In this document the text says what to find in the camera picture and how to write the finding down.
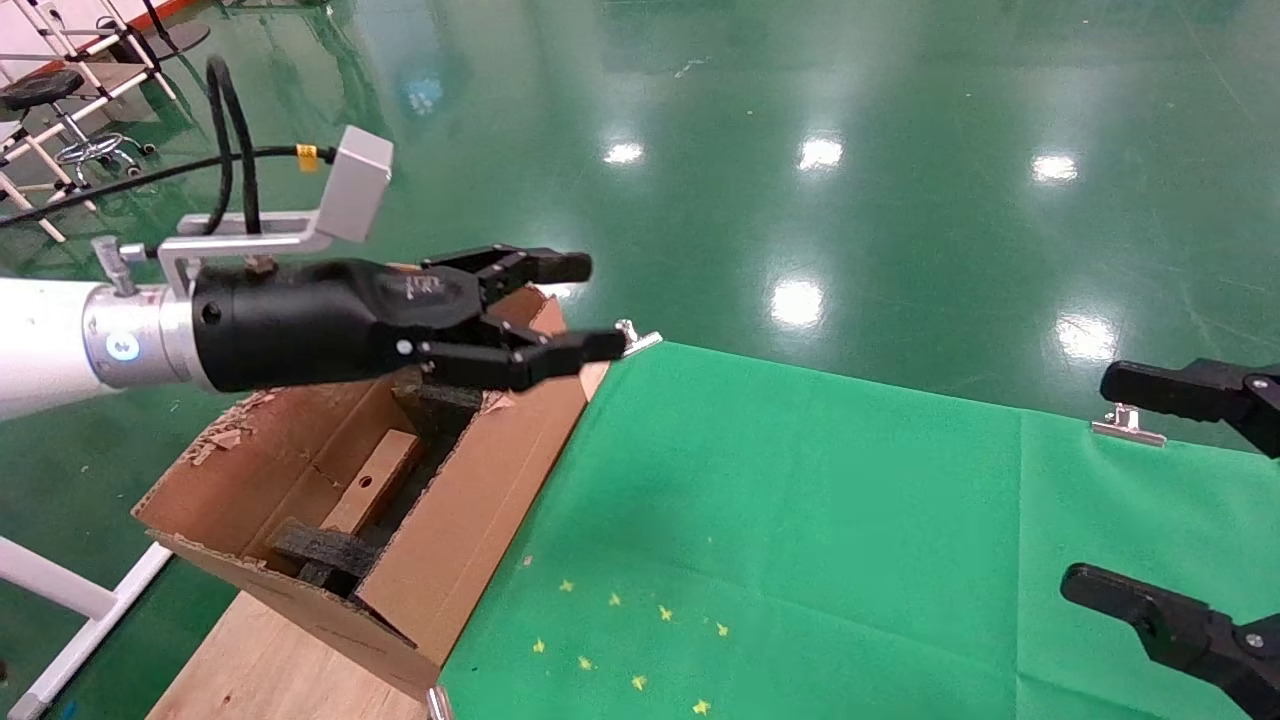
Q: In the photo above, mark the grey left wrist camera bracket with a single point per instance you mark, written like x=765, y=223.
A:
x=355, y=185

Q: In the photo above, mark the black foam block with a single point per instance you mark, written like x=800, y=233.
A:
x=320, y=550

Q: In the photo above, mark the large open cardboard carton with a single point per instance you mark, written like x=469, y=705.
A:
x=470, y=530

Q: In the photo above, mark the white pipe frame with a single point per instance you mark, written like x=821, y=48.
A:
x=50, y=580

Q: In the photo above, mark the small cardboard box with hole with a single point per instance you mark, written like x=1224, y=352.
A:
x=370, y=480

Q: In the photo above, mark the green table cloth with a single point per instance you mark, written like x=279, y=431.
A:
x=850, y=550

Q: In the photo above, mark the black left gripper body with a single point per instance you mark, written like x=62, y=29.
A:
x=300, y=320

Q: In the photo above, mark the long white pipe table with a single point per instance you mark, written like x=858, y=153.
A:
x=125, y=83

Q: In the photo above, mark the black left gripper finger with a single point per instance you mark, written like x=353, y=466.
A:
x=540, y=267
x=560, y=352

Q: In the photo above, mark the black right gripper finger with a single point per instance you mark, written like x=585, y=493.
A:
x=1180, y=632
x=1180, y=392

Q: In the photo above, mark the black swivel stool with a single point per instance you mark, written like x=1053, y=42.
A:
x=40, y=88

